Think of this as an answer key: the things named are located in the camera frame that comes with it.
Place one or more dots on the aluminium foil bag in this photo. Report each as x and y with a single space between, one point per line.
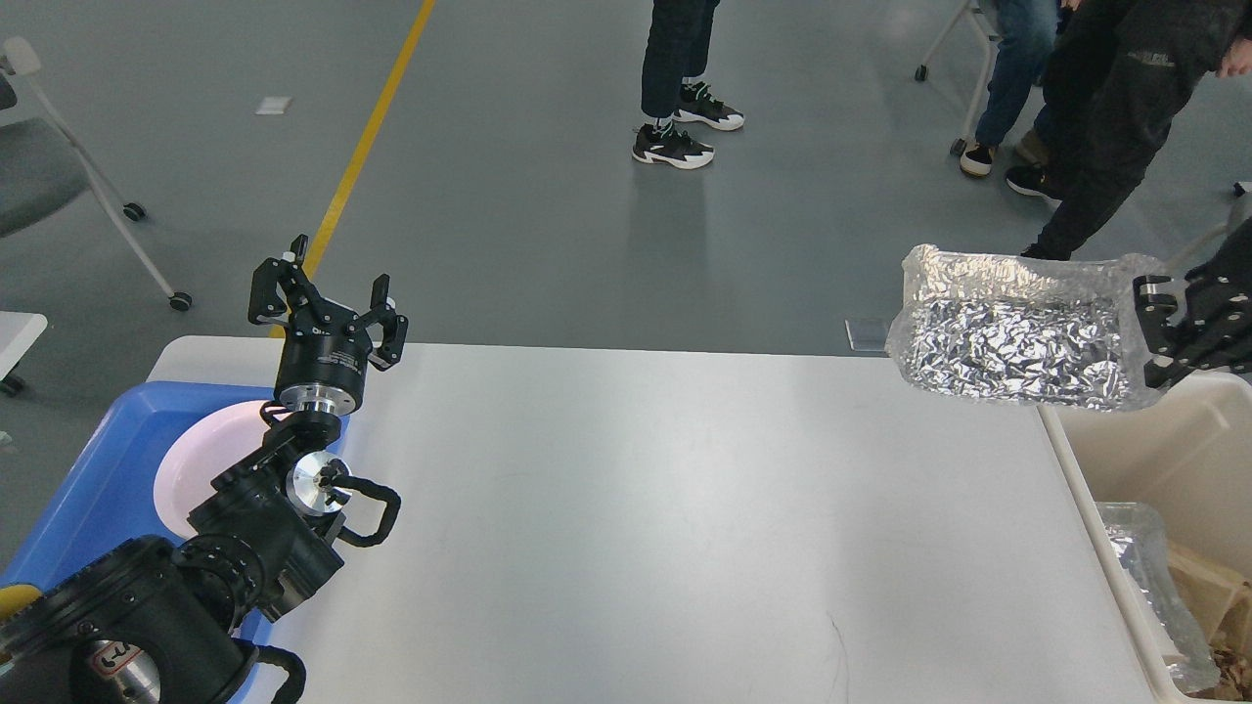
998 329

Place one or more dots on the white plastic bin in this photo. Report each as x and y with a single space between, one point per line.
1189 457

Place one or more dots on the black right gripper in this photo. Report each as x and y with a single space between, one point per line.
1216 317

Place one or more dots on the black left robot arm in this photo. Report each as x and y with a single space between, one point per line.
153 623

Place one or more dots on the grey office chair left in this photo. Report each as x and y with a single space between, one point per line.
45 167

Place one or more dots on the brown paper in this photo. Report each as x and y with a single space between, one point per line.
1234 671

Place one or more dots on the blue plastic tray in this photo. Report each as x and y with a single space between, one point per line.
107 497

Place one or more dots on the brown paper bag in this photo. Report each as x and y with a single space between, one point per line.
1218 597

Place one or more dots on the pink plate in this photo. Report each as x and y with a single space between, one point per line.
211 445

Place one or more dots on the foil bag with paper cup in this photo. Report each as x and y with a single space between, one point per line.
1136 533

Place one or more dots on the walking person dark clothes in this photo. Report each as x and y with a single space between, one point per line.
1119 74

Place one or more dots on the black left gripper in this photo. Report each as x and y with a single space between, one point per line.
319 359

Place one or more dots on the teal mug yellow inside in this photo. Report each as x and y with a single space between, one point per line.
15 598

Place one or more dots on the white side table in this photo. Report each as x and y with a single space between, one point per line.
19 330

